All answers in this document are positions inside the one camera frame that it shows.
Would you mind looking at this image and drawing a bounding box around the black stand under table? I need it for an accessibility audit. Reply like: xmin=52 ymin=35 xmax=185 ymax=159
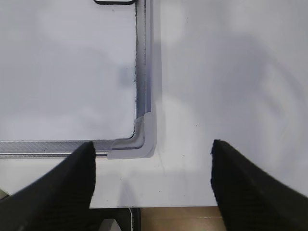
xmin=86 ymin=208 xmax=141 ymax=231

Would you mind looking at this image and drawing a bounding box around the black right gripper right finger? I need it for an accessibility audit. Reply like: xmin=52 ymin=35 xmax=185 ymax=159
xmin=211 ymin=140 xmax=308 ymax=231

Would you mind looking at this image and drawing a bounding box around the whiteboard with aluminium frame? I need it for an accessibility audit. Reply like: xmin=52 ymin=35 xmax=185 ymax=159
xmin=0 ymin=0 xmax=155 ymax=159

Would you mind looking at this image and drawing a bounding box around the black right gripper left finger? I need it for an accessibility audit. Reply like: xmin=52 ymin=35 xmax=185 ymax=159
xmin=0 ymin=141 xmax=96 ymax=231

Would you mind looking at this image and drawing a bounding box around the white whiteboard eraser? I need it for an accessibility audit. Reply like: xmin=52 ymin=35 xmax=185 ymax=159
xmin=94 ymin=0 xmax=136 ymax=5

